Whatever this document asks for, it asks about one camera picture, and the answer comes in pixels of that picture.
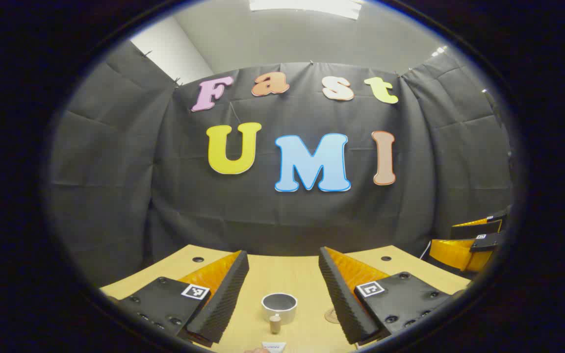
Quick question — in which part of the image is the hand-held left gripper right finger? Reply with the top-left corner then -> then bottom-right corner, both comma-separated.
318,247 -> 454,345

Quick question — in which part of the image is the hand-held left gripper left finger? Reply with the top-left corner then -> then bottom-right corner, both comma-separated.
113,250 -> 250,346

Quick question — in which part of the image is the white cup with wooden handle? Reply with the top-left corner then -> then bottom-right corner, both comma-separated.
261,293 -> 298,335

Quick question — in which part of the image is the light wooden desktop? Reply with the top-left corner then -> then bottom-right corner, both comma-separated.
100,244 -> 472,353

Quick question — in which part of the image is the ceiling light panel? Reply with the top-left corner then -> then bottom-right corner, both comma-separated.
248,0 -> 364,20

